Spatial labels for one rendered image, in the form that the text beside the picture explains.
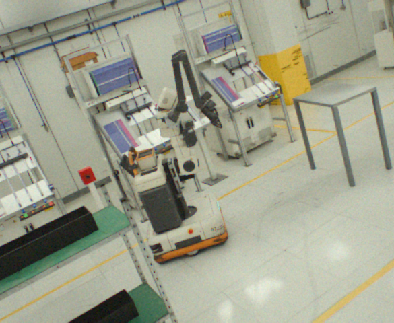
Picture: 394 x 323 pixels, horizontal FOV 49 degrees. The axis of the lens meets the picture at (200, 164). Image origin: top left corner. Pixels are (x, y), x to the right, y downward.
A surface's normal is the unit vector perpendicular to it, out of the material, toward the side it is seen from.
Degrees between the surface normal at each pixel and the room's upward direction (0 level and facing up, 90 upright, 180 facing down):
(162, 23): 90
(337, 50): 90
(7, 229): 90
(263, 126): 90
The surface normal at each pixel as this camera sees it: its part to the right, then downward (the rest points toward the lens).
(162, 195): 0.07, 0.31
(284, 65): 0.47, 0.14
